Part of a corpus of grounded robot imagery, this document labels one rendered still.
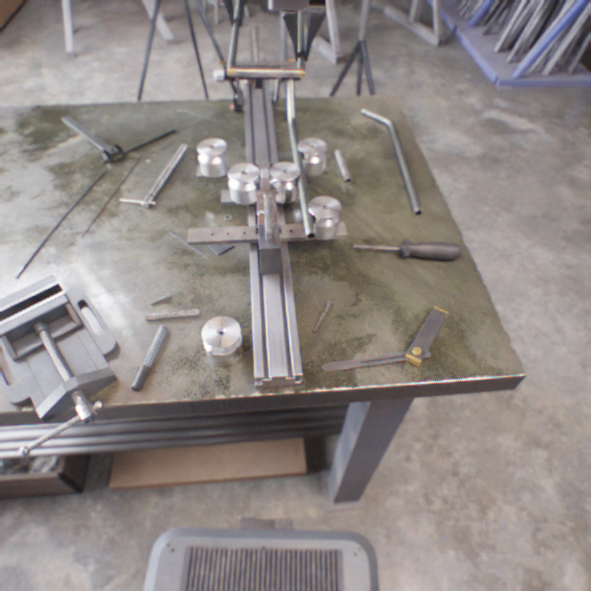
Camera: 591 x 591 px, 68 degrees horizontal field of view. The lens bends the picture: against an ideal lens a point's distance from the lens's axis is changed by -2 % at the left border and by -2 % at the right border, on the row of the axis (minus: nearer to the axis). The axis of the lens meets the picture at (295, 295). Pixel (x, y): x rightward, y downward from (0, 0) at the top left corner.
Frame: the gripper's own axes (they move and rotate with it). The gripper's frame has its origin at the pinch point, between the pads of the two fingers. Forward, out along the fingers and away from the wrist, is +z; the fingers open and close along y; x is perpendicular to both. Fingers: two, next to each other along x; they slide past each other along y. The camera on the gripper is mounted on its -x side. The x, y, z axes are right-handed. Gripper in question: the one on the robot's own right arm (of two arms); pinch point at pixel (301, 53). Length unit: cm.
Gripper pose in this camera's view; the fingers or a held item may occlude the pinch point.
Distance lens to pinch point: 70.4
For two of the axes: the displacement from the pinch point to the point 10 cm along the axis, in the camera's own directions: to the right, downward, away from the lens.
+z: -0.3, 6.3, 7.8
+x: -0.1, 7.8, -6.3
